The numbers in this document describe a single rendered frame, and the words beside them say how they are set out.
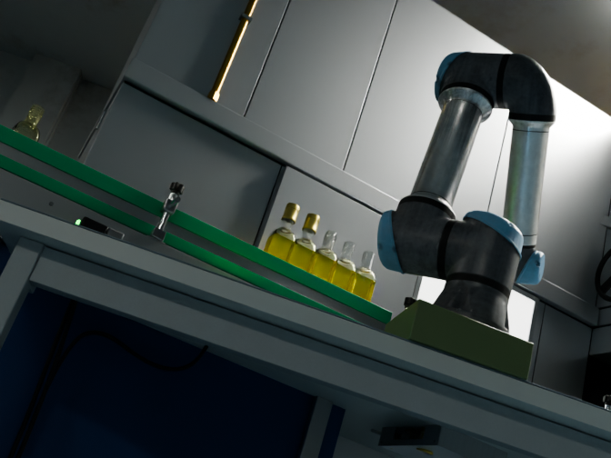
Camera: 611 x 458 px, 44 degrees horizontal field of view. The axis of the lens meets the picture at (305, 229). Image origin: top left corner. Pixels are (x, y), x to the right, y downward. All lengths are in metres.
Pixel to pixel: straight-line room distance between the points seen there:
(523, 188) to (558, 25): 2.02
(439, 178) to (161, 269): 0.59
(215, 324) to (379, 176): 1.09
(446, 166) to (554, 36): 2.20
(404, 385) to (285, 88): 1.13
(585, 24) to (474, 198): 1.40
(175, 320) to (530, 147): 0.83
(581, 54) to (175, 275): 2.82
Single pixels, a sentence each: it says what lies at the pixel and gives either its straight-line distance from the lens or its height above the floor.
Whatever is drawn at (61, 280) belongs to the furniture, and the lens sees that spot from 1.24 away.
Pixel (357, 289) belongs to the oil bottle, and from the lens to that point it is 1.86.
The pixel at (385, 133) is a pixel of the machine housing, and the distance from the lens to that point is 2.27.
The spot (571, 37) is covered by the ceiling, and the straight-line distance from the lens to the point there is 3.66.
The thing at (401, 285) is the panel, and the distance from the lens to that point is 2.11.
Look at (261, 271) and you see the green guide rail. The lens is 1.63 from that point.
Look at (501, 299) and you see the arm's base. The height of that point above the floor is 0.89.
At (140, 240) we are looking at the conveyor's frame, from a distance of 1.53.
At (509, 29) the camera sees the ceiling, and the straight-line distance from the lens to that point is 3.66.
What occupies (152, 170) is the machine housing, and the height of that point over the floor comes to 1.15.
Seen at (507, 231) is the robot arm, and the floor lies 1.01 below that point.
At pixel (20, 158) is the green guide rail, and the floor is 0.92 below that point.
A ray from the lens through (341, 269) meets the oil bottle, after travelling 1.85.
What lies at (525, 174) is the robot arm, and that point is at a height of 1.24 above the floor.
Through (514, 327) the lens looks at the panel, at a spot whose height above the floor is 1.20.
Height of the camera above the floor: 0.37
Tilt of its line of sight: 24 degrees up
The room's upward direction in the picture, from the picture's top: 18 degrees clockwise
